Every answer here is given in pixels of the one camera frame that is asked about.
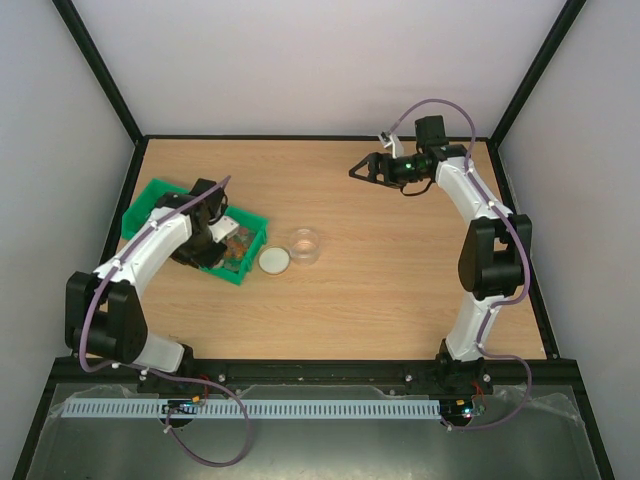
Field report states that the green bin of sticks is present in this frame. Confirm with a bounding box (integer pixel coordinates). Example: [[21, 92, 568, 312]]
[[121, 178, 188, 240]]

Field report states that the clear glass jar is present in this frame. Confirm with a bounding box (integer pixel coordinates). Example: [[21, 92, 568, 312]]
[[289, 228, 320, 265]]

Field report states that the black aluminium frame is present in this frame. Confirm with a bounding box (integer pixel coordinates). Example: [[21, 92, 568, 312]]
[[13, 0, 614, 479]]

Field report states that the light blue cable duct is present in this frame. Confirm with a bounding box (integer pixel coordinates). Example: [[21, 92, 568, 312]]
[[61, 398, 441, 420]]

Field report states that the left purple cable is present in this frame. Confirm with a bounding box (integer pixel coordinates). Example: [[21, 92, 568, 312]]
[[79, 174, 251, 468]]

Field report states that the metal front tray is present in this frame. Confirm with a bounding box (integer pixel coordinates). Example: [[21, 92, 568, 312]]
[[27, 384, 599, 479]]

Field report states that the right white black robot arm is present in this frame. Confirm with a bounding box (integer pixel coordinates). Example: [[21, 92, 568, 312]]
[[349, 116, 532, 393]]

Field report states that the white jar lid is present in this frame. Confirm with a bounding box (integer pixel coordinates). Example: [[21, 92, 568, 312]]
[[258, 246, 290, 275]]

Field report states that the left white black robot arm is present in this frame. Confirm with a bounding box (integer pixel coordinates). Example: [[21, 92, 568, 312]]
[[65, 179, 238, 374]]

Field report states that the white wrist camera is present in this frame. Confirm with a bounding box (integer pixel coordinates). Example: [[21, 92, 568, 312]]
[[378, 131, 404, 158], [208, 215, 240, 243]]

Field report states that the green bin of gummies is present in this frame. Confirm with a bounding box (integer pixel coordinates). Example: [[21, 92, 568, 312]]
[[201, 206, 269, 285]]

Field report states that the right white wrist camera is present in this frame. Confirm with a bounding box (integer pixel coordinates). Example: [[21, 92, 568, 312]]
[[378, 131, 404, 158]]

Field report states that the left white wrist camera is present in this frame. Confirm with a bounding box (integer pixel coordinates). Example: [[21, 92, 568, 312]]
[[208, 215, 240, 243]]

